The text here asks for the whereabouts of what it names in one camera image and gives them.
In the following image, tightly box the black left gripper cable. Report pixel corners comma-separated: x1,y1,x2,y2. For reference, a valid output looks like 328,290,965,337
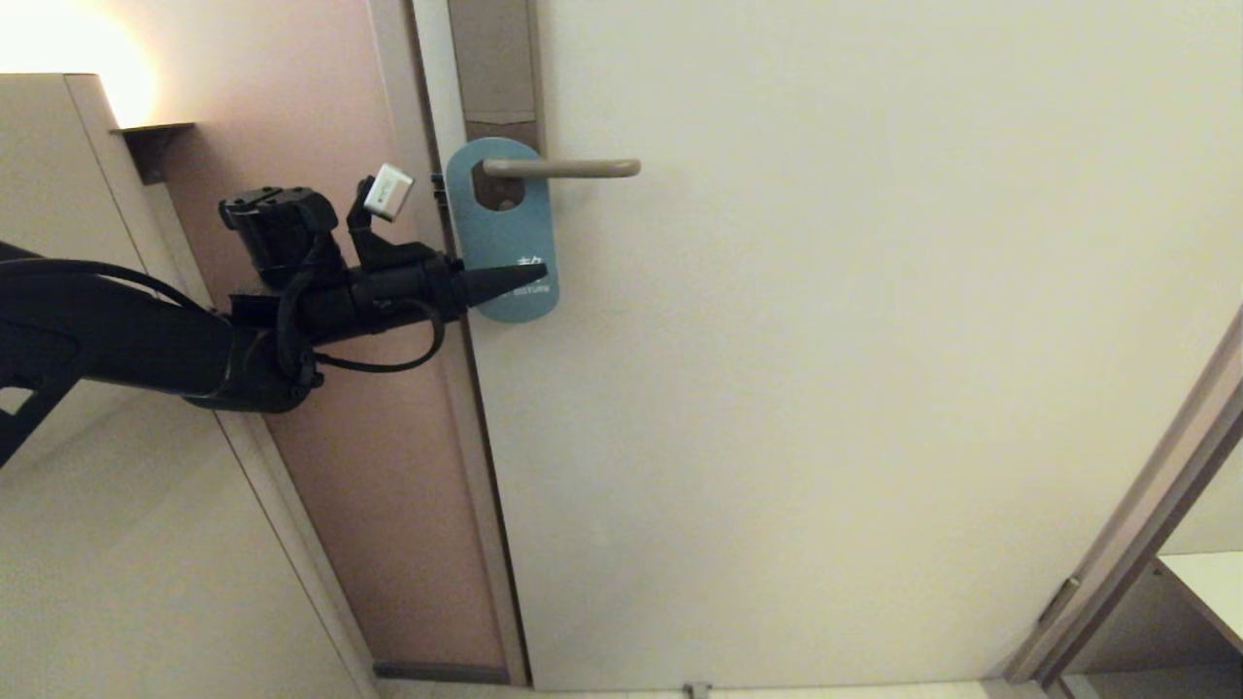
311,296,448,375

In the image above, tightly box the beige cabinet panel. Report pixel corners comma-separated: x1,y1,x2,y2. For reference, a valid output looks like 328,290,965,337
0,74,380,699

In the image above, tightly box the beige metal door handle lever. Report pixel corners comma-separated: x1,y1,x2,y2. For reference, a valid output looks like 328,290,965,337
483,158,642,180

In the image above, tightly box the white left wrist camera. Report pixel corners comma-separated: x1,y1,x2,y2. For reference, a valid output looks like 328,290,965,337
363,163,415,222

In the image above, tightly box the black left camera bracket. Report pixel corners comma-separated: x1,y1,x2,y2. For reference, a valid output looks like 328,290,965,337
347,178,438,273

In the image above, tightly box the blue do-not-disturb door hanger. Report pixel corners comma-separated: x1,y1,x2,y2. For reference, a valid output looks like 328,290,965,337
446,137,561,323

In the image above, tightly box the dark wall lamp bracket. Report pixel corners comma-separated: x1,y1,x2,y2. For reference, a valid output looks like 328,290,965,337
109,122,193,185

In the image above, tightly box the cream door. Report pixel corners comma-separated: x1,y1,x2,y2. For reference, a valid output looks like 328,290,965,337
408,0,1243,695

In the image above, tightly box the pale wardrobe shelf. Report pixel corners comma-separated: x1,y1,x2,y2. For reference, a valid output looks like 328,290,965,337
1156,553,1243,656

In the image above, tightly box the brown door lock plate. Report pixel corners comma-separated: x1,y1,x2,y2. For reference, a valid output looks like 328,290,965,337
446,0,543,212

